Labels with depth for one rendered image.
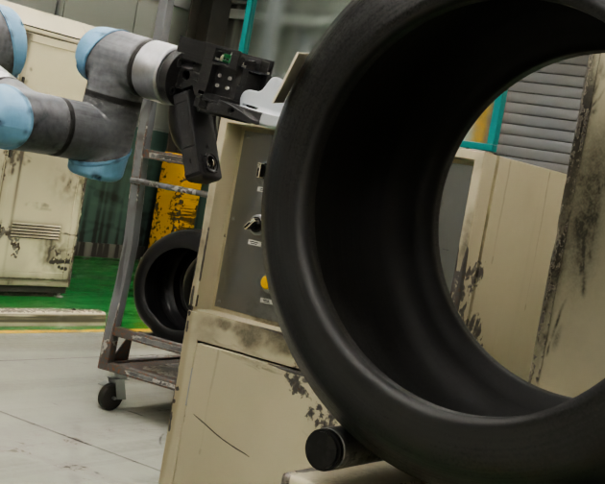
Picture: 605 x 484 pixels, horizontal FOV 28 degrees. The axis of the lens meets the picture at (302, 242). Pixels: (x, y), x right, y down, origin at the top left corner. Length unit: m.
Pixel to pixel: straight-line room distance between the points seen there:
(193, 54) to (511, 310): 0.90
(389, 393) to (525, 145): 10.16
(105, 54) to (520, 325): 0.99
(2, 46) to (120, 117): 0.37
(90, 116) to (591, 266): 0.65
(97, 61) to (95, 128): 0.09
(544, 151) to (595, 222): 9.71
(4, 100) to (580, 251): 0.72
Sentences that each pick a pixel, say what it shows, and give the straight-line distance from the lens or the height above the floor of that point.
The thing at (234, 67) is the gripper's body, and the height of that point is 1.29.
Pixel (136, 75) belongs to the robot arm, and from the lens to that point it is 1.53.
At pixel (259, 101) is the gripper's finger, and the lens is 1.42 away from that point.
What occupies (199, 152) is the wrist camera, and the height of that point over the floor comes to 1.18.
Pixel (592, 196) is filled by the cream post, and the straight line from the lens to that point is 1.53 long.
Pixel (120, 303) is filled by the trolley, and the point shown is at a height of 0.48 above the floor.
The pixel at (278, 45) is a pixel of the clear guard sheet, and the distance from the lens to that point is 2.24.
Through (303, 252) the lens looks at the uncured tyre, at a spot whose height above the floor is 1.10.
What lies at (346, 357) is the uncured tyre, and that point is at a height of 1.01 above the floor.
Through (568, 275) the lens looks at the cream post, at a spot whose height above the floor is 1.11.
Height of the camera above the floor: 1.17
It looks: 3 degrees down
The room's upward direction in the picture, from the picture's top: 10 degrees clockwise
